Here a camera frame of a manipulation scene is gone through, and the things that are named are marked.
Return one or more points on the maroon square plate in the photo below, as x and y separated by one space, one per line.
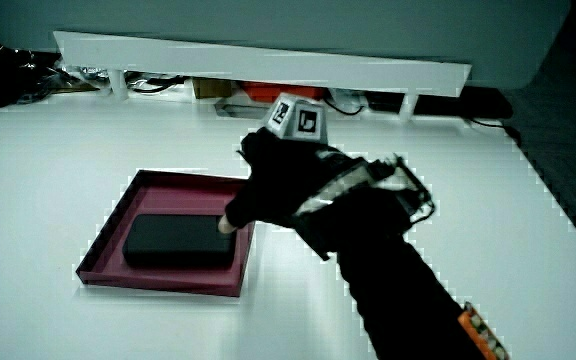
168 197

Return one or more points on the black plastic bag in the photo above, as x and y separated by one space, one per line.
3 75

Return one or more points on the person's right hand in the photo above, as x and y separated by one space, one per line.
288 175

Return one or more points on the brown cardboard box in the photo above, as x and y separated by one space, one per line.
211 88

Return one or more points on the white raised shelf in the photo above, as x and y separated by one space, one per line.
248 61

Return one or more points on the person's right forearm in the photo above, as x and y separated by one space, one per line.
398 295

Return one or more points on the black battery pack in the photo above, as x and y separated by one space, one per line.
178 239

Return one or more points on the orange box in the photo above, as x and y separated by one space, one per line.
268 92

